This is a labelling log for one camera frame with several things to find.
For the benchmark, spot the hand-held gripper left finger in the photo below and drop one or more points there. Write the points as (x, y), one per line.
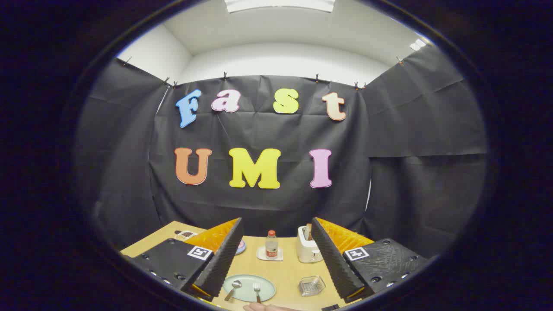
(224, 259)

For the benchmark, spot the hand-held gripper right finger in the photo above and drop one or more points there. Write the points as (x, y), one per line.
(332, 259)

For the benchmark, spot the blue rimmed plate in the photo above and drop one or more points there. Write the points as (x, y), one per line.
(241, 247)

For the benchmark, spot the white toaster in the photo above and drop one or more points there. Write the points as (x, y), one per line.
(306, 251)

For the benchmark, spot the white square coaster tray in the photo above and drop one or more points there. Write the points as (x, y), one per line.
(260, 255)

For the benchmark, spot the brown toast slice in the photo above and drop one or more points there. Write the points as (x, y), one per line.
(308, 232)

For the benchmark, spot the small white divided dish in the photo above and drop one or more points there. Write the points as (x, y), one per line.
(186, 235)

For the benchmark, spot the clear water bottle red cap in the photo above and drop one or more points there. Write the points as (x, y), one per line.
(271, 247)

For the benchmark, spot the mint green plate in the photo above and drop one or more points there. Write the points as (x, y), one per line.
(268, 289)

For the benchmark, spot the black backdrop cloth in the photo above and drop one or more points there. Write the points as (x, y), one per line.
(268, 129)

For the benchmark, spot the small ceiling light panel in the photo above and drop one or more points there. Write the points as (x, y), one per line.
(418, 44)

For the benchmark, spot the long ceiling light panel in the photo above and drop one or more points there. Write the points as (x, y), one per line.
(281, 5)

